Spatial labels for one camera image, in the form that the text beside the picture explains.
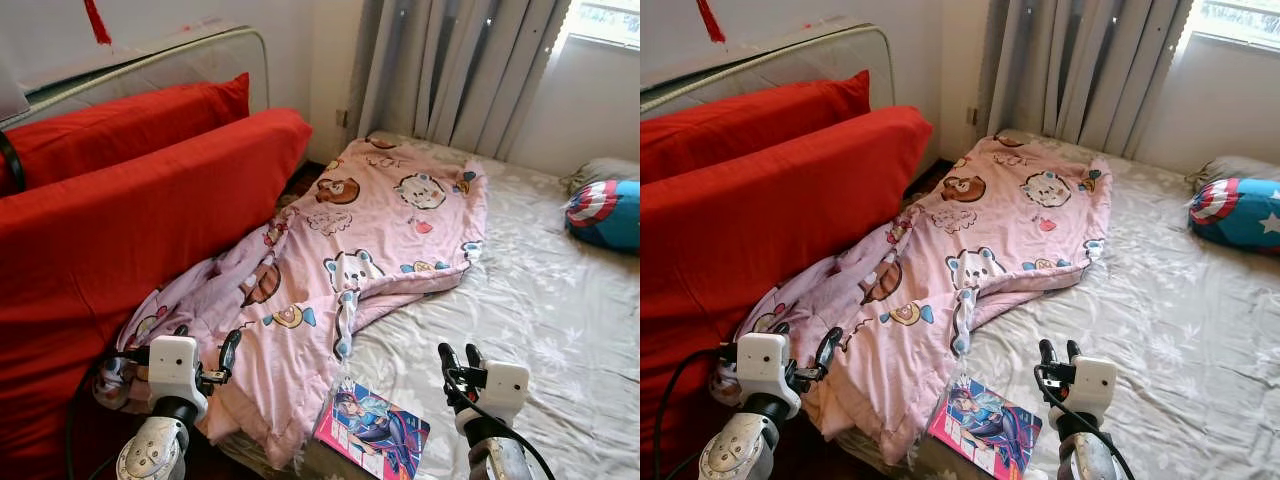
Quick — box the anime cover comic book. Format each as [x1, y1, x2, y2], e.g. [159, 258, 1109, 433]
[313, 385, 431, 480]
[927, 375, 1043, 479]

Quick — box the bed with grey floral sheet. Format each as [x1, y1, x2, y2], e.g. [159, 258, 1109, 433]
[215, 130, 641, 480]
[830, 128, 1280, 480]

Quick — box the large red covered cushion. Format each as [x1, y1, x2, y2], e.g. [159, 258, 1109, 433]
[0, 108, 313, 480]
[640, 105, 934, 480]

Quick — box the pink cartoon print blanket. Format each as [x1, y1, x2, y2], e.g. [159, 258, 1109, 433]
[712, 133, 1113, 466]
[95, 135, 489, 471]

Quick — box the Captain America body pillow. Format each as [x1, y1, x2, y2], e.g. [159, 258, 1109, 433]
[1188, 178, 1280, 251]
[565, 178, 641, 251]

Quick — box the small red covered cushion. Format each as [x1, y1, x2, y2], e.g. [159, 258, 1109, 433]
[640, 70, 871, 186]
[0, 72, 251, 196]

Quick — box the white quilted upright mattress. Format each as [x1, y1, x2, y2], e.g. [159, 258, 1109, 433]
[0, 25, 271, 131]
[640, 22, 896, 116]

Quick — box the grey curtain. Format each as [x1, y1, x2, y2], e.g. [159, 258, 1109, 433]
[345, 0, 571, 161]
[975, 0, 1196, 161]

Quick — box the red hanging tassel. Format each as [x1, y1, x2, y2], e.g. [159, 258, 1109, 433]
[82, 0, 112, 47]
[697, 0, 727, 44]

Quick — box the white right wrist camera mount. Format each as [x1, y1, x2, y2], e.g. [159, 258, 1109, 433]
[1072, 357, 1118, 431]
[475, 360, 531, 431]

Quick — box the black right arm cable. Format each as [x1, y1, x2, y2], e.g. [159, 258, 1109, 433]
[445, 368, 557, 480]
[1035, 364, 1138, 480]

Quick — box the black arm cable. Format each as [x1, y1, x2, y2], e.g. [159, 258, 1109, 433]
[652, 343, 741, 480]
[1035, 364, 1138, 480]
[63, 345, 151, 480]
[445, 368, 557, 480]

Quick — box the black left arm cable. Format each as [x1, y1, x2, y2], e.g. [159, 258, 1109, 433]
[652, 343, 741, 480]
[63, 345, 151, 480]

